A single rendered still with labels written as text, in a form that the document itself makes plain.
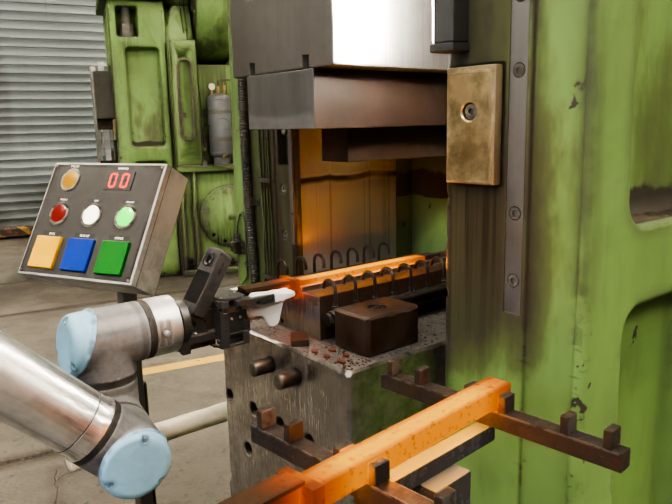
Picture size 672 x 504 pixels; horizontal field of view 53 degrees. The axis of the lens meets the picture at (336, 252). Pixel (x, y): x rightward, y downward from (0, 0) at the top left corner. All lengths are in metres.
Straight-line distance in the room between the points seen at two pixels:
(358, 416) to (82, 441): 0.40
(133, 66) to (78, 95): 3.10
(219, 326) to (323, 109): 0.39
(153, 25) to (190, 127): 0.86
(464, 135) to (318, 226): 0.52
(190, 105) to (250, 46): 4.59
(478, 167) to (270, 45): 0.42
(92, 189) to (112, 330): 0.67
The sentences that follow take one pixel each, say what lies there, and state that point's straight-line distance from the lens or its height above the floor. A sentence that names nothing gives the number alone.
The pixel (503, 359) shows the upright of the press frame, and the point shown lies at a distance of 1.06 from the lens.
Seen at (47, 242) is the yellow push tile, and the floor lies 1.03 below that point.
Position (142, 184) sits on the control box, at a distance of 1.53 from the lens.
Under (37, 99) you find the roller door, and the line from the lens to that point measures 8.92.
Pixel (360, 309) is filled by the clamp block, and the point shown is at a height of 0.98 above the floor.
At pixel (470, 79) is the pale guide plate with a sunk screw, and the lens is 1.02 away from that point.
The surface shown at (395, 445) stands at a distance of 0.66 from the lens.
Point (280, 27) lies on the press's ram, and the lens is 1.17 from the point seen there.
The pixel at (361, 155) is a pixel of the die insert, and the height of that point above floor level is 1.22.
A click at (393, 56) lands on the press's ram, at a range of 1.14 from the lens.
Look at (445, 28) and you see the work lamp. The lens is 1.03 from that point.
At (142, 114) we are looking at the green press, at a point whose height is 1.39.
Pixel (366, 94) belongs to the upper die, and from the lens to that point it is 1.16.
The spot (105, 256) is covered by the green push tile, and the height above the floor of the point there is 1.01.
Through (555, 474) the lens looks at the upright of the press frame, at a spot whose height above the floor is 0.77.
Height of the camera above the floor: 1.28
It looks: 11 degrees down
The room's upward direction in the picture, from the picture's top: 1 degrees counter-clockwise
